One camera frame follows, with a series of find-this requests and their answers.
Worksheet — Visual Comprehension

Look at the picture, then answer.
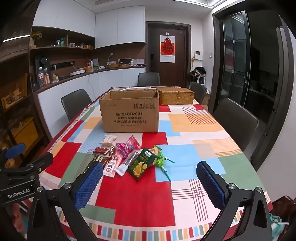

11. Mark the dark grey dining chair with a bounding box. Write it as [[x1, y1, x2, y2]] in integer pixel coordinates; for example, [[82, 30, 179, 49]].
[[137, 72, 161, 87], [61, 89, 92, 121], [212, 98, 259, 149], [189, 82, 208, 105]]

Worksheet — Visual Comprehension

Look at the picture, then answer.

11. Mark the dark brown snack packet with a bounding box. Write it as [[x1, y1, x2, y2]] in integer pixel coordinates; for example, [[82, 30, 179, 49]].
[[87, 154, 111, 172]]

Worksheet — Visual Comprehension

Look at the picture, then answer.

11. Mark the colourful checked tablecloth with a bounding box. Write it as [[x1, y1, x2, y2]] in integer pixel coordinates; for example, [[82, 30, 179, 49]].
[[38, 87, 272, 241]]

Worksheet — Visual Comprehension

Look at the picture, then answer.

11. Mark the dark brown door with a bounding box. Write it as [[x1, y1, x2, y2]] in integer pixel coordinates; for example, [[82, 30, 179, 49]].
[[148, 23, 189, 87]]

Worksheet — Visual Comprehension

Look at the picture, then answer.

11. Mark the white plastic basket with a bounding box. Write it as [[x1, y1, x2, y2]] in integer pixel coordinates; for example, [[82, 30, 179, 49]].
[[120, 87, 158, 91]]

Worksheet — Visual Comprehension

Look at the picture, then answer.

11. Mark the brown cardboard box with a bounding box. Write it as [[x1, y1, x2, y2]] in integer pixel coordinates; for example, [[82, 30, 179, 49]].
[[99, 89, 160, 133]]

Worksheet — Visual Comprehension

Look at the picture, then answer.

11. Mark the white power cable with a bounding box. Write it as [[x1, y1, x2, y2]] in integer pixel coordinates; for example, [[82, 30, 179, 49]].
[[86, 71, 99, 99]]

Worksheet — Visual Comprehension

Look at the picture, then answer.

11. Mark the red and white door poster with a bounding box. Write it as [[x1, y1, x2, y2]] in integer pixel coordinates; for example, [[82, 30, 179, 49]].
[[160, 35, 175, 63]]

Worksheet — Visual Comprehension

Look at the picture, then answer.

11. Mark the white snack packet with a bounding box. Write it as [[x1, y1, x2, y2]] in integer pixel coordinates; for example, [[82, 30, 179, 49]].
[[99, 134, 117, 147]]

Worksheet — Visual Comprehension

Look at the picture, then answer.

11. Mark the pink white flat packet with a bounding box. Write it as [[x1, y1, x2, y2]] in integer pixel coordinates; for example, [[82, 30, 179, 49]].
[[103, 155, 123, 178]]

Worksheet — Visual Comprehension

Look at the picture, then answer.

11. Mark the small yellow green packet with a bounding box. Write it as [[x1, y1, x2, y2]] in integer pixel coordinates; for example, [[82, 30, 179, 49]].
[[150, 145, 167, 158]]

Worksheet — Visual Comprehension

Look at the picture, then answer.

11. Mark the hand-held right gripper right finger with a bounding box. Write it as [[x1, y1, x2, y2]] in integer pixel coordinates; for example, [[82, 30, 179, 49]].
[[196, 161, 273, 241]]

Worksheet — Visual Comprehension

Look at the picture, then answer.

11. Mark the clear bottle red label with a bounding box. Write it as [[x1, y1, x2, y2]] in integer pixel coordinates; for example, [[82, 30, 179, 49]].
[[38, 67, 45, 88]]

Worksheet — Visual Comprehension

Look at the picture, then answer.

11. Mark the pile of dark clothes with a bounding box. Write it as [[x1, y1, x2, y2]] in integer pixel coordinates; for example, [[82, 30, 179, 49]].
[[191, 67, 207, 78]]

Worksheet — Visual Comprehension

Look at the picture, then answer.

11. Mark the black coffee machine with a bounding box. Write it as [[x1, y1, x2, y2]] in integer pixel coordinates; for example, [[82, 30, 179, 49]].
[[35, 56, 51, 88]]

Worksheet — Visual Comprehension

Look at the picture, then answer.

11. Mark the flat white appliance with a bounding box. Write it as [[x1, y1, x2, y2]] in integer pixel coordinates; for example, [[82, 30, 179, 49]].
[[69, 68, 87, 76]]

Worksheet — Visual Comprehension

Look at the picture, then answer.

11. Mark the pink blue candy packet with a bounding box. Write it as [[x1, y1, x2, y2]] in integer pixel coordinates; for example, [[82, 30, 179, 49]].
[[115, 142, 134, 163]]

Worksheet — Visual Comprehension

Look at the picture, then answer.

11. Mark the pink netted candy packet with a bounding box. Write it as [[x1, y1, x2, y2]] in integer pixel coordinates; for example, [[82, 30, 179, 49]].
[[126, 135, 141, 150]]

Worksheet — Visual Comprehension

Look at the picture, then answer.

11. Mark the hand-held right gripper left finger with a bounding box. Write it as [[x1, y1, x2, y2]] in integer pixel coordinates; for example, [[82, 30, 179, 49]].
[[26, 161, 104, 241]]

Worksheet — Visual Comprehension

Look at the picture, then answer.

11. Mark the teal sneaker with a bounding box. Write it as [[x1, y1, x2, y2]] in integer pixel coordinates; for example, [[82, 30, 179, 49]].
[[269, 213, 290, 237]]

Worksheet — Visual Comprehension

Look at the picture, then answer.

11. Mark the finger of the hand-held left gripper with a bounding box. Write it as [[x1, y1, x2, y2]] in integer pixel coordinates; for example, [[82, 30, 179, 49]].
[[23, 152, 54, 178], [0, 143, 26, 163]]

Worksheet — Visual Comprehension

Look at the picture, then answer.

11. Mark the dark glass sliding door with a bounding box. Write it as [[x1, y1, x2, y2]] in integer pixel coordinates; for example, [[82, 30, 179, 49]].
[[220, 13, 251, 112]]

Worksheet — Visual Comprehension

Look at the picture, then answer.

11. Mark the dark green chips bag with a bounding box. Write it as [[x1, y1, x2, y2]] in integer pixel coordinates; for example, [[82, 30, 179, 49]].
[[126, 147, 158, 181]]

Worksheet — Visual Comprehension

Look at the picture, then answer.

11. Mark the yellow storage box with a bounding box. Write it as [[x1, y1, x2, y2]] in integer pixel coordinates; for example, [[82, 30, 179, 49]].
[[5, 117, 38, 151]]

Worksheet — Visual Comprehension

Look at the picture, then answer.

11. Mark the woven wicker basket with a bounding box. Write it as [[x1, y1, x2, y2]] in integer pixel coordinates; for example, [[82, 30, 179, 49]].
[[155, 86, 195, 106]]

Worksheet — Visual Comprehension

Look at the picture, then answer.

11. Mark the yellow flower bunch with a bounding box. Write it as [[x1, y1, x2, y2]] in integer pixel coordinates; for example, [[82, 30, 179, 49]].
[[31, 31, 43, 45]]

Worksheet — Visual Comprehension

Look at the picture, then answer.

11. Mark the silver white tube packet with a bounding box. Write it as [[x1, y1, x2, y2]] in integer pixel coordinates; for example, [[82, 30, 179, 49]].
[[115, 152, 139, 176]]

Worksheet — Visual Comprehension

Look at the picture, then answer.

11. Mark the green lollipop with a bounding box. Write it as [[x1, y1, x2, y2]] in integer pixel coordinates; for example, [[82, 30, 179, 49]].
[[155, 156, 175, 165], [156, 161, 171, 182]]

